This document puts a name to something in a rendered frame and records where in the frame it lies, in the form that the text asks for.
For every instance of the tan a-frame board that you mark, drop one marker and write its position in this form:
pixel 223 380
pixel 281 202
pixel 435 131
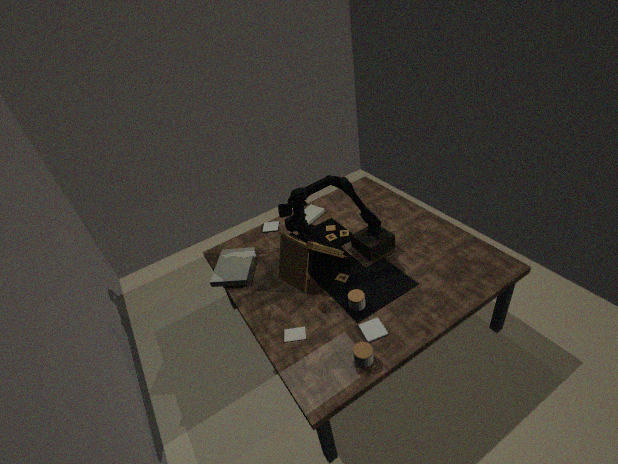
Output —
pixel 294 258

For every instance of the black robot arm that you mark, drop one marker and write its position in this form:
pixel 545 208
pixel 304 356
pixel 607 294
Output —
pixel 299 195

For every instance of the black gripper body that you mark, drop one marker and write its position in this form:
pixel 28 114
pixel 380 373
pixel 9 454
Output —
pixel 308 229

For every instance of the grey cylindrical container with tan lid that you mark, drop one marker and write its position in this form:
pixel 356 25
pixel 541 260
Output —
pixel 363 354
pixel 356 299

